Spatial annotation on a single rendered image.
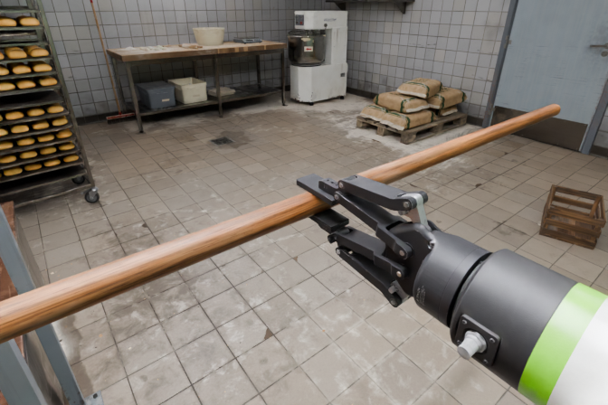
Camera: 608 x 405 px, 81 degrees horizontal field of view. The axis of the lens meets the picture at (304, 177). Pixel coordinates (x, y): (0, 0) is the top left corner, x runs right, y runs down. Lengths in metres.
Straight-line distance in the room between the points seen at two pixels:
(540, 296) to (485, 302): 0.03
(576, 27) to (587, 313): 4.39
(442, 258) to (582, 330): 0.10
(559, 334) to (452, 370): 1.55
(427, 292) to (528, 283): 0.08
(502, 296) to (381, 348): 1.53
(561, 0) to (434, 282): 4.45
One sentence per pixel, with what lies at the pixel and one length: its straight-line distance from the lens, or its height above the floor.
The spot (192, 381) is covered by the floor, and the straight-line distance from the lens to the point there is 1.75.
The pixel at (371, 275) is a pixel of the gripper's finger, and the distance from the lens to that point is 0.41.
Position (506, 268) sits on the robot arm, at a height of 1.22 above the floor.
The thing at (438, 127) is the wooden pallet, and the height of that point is 0.10.
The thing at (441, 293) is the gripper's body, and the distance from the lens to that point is 0.32.
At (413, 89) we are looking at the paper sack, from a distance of 4.31.
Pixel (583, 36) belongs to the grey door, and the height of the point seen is 1.12.
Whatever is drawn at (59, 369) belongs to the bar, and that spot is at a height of 0.30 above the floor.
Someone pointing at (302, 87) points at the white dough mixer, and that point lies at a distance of 5.49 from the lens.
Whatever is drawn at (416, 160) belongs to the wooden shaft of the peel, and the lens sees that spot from 0.58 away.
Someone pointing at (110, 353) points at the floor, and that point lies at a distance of 1.96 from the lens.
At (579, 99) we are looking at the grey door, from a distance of 4.66.
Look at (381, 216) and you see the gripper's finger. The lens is 0.38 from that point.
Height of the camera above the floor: 1.40
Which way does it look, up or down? 26 degrees down
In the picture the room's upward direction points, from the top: straight up
